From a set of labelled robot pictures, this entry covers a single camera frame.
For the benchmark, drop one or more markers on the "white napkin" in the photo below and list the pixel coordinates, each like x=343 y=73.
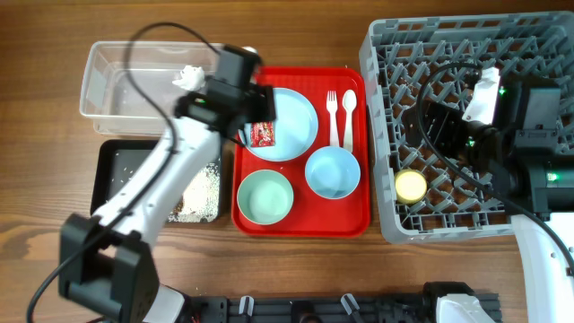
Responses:
x=191 y=78

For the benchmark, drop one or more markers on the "red serving tray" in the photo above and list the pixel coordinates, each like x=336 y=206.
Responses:
x=312 y=215

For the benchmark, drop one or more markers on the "clear plastic bin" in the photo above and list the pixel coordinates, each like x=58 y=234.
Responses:
x=114 y=105

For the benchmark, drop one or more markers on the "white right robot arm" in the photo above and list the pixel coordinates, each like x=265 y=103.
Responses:
x=519 y=146

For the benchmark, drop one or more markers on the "green bowl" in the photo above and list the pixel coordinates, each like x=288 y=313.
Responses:
x=265 y=197

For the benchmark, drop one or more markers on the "light blue plate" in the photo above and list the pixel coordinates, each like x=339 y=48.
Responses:
x=295 y=128

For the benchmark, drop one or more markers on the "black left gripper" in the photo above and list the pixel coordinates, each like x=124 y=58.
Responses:
x=266 y=109

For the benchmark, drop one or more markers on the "yellow plastic cup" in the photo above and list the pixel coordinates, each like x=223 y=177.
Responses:
x=411 y=186

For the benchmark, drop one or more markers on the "pink plastic fork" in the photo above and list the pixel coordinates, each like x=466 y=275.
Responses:
x=332 y=107

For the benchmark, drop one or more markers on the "rice food waste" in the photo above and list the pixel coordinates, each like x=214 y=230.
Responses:
x=201 y=199

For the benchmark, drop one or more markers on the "light blue bowl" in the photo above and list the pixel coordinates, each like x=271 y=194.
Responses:
x=332 y=172

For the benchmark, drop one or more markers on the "black plastic tray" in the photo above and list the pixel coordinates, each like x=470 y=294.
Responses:
x=119 y=159

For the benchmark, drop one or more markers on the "grey dishwasher rack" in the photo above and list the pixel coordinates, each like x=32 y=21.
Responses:
x=398 y=55

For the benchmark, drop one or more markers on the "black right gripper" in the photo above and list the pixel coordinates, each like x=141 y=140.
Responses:
x=447 y=119

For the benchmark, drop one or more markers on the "red snack wrapper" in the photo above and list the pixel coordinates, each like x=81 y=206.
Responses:
x=262 y=134

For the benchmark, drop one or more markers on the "cream plastic spoon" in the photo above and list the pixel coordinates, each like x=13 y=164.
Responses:
x=349 y=104

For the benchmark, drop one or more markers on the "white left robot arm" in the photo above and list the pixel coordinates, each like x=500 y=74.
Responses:
x=106 y=261

